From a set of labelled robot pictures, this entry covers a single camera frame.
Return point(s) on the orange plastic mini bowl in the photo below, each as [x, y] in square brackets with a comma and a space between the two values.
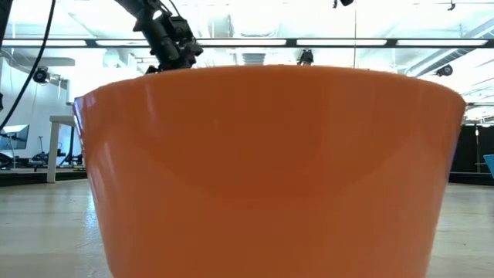
[270, 173]

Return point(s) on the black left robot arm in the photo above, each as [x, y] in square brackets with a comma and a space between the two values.
[135, 9]

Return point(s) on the small black ceiling fixture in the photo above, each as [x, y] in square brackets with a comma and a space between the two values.
[334, 4]
[451, 5]

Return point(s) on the white LED light strip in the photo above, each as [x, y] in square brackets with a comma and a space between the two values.
[442, 42]
[341, 42]
[119, 43]
[23, 43]
[243, 42]

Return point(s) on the black ceiling spotlight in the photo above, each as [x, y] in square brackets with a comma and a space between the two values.
[444, 70]
[305, 58]
[40, 75]

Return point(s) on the desktop monitor with lit screen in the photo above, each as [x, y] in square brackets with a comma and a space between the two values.
[17, 135]

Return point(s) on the black room partition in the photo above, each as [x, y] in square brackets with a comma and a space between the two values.
[467, 150]

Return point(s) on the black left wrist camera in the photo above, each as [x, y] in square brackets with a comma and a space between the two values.
[179, 28]

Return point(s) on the ribbed ceiling air duct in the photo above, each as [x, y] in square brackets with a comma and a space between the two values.
[253, 60]

